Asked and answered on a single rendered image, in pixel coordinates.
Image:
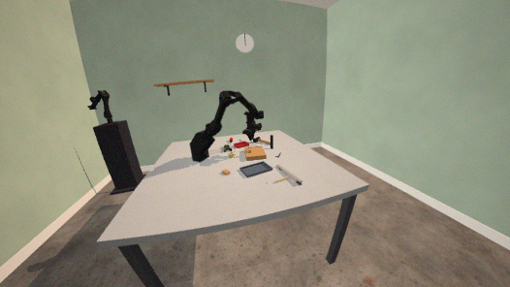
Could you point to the red shallow tray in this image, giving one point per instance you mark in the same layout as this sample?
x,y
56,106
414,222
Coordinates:
x,y
241,144

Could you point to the light wooden board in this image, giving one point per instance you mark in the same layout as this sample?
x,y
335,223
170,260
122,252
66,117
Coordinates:
x,y
257,153

